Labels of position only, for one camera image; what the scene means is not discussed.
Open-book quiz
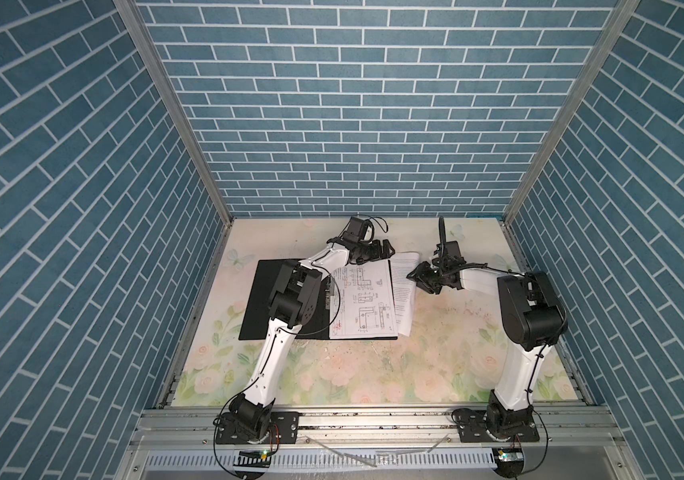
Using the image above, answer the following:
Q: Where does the white text document sheet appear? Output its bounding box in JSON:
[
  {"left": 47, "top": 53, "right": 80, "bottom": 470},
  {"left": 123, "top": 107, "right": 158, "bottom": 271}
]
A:
[{"left": 389, "top": 252, "right": 420, "bottom": 336}]

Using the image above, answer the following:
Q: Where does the technical drawing sheet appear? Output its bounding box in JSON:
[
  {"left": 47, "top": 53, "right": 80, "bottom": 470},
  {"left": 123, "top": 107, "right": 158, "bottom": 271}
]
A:
[{"left": 329, "top": 260, "right": 398, "bottom": 340}]

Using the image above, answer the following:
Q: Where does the orange file folder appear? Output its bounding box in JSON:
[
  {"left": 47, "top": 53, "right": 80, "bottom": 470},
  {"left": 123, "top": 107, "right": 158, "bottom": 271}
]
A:
[{"left": 238, "top": 259, "right": 395, "bottom": 340}]

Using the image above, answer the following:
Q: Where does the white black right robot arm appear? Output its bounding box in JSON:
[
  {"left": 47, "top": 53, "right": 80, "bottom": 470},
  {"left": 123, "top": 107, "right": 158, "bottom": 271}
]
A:
[{"left": 406, "top": 256, "right": 567, "bottom": 441}]

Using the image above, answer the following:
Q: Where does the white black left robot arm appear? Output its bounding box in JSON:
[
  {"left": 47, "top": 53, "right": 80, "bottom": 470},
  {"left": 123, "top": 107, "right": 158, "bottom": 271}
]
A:
[{"left": 222, "top": 235, "right": 395, "bottom": 443}]

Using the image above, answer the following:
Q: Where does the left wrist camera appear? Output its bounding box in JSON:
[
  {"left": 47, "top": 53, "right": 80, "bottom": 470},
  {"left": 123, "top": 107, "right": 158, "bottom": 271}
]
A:
[{"left": 340, "top": 217, "right": 375, "bottom": 244}]

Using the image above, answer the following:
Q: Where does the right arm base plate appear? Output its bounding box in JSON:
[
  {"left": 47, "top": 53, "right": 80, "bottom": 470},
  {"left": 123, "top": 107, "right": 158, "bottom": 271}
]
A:
[{"left": 451, "top": 408, "right": 540, "bottom": 443}]

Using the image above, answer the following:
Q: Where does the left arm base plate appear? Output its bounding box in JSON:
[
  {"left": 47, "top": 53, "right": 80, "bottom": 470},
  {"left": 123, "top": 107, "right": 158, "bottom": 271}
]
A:
[{"left": 215, "top": 411, "right": 300, "bottom": 445}]

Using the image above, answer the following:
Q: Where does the white cable duct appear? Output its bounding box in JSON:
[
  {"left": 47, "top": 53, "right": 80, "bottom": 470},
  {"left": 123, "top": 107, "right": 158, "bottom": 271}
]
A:
[{"left": 145, "top": 447, "right": 496, "bottom": 473}]

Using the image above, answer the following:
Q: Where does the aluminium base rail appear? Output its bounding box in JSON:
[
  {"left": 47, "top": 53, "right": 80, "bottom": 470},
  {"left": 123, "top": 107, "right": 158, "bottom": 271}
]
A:
[{"left": 117, "top": 402, "right": 641, "bottom": 479}]

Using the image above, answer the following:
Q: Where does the aluminium corner post right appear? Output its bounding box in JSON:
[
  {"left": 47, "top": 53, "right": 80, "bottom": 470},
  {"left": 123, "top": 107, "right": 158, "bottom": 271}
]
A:
[{"left": 502, "top": 0, "right": 640, "bottom": 227}]

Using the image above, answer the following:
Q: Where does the aluminium corner post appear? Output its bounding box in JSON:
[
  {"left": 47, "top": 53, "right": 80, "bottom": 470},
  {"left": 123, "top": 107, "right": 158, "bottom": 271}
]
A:
[
  {"left": 114, "top": 0, "right": 233, "bottom": 227},
  {"left": 502, "top": 0, "right": 640, "bottom": 227}
]

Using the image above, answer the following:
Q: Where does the aluminium corner post left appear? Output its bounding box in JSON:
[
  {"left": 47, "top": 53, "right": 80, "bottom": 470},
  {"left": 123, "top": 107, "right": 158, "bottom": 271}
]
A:
[{"left": 114, "top": 0, "right": 233, "bottom": 227}]

